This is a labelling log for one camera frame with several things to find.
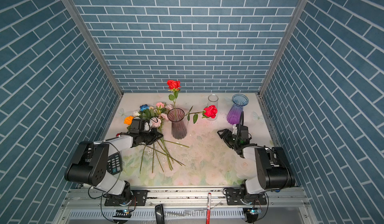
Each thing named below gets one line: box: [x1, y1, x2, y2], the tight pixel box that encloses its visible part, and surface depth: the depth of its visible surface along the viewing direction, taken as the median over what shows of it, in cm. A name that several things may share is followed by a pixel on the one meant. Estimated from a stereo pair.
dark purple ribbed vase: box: [167, 108, 187, 140], surface depth 86 cm
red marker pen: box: [206, 192, 212, 224], surface depth 71 cm
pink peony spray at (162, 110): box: [153, 102, 174, 122], surface depth 107 cm
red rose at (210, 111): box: [184, 105, 218, 124], surface depth 64 cm
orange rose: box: [123, 115, 134, 126], surface depth 102 cm
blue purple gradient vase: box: [226, 93, 249, 125], surface depth 93 cm
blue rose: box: [139, 104, 150, 112], surface depth 107 cm
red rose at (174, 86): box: [166, 80, 182, 120], surface depth 84 cm
